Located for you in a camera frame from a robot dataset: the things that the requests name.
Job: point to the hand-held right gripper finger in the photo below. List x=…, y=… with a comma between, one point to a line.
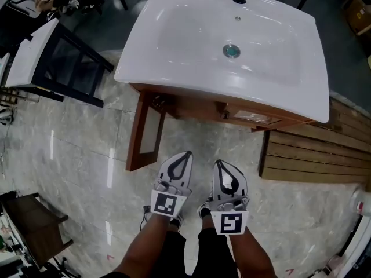
x=243, y=187
x=216, y=184

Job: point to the person's left forearm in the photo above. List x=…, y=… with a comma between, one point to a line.
x=145, y=242

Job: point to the person's right leg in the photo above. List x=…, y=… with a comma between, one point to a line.
x=207, y=221

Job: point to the wooden sink cabinet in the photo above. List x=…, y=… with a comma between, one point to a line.
x=197, y=106

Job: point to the person's black shorts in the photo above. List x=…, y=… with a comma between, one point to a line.
x=214, y=256

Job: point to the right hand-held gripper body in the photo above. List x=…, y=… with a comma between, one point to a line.
x=230, y=223

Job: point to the person's right shoe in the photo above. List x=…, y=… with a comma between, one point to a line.
x=200, y=206

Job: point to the white sink black stand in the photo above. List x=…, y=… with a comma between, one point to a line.
x=72, y=95

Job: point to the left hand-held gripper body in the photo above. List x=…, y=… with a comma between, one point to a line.
x=165, y=204

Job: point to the wooden slat platform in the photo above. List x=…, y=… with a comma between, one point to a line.
x=313, y=155

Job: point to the metal sink drain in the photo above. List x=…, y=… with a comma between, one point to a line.
x=231, y=51

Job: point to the cardboard box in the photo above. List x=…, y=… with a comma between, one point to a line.
x=358, y=13

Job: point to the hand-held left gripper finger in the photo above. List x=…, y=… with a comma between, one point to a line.
x=163, y=172
x=187, y=178

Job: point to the dark wooden stool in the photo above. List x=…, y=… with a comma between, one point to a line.
x=32, y=224

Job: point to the person's right forearm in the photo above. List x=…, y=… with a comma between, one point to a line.
x=249, y=256

